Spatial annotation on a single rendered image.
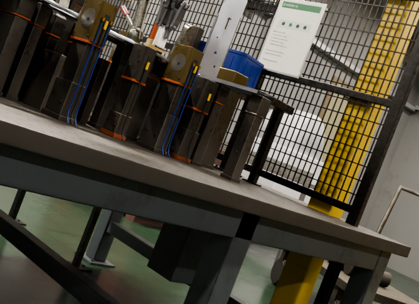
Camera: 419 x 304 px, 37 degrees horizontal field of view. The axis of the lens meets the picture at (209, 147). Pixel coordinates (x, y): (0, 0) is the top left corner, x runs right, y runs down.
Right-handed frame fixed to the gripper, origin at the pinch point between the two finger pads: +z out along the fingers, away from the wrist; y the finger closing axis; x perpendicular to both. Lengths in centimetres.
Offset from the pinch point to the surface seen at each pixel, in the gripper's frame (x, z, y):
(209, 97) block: 7.2, 13.9, 24.2
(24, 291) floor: 6, 107, -28
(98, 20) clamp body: -42.8, 7.8, 22.0
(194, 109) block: 4.1, 19.3, 23.0
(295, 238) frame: 13, 44, 70
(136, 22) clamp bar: -1.6, -2.8, -13.3
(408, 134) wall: 764, -93, -252
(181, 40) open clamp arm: -7.3, 0.5, 17.3
